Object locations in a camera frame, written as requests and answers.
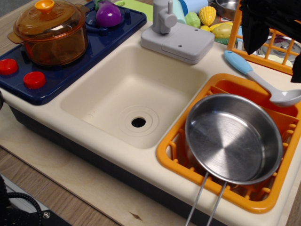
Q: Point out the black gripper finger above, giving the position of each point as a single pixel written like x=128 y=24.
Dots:
x=258 y=16

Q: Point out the stainless steel pan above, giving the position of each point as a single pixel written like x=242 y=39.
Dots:
x=233 y=139

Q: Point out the steel pot in background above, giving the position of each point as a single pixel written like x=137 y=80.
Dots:
x=227 y=8

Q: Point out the steel lid with knob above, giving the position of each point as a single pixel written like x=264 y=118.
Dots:
x=280 y=47

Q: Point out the yellow toy potato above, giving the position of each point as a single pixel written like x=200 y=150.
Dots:
x=222 y=31

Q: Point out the orange dish rack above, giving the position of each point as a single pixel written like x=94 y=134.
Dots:
x=236 y=44

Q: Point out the yellow toy corn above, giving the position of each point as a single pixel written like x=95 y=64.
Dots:
x=207 y=15

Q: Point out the green toy vegetable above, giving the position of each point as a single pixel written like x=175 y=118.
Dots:
x=192 y=19

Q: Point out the grey toy faucet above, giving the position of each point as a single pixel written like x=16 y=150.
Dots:
x=174 y=39

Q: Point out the light blue toy cup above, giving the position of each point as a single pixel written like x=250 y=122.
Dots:
x=182 y=7

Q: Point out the green cutting board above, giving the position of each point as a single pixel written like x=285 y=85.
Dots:
x=138 y=6

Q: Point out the purple toy eggplant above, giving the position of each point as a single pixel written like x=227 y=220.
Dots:
x=107 y=13

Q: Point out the orange dish drainer basket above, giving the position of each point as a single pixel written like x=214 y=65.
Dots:
x=172 y=152

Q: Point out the cream toy kitchen sink unit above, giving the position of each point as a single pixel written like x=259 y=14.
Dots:
x=227 y=212

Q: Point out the transparent orange pot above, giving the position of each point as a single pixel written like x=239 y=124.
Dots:
x=58 y=50

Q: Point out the orange pot lid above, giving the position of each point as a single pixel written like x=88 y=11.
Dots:
x=37 y=24

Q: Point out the right red stove knob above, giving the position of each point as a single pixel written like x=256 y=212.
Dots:
x=34 y=80

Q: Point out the red stove knob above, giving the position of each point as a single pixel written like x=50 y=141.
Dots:
x=34 y=80
x=8 y=66

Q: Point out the navy blue toy stove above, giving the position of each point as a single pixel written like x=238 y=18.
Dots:
x=101 y=42

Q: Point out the left red stove knob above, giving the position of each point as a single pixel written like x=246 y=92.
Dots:
x=8 y=66

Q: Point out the blue handled grey spoon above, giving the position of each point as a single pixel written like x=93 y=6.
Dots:
x=278 y=97

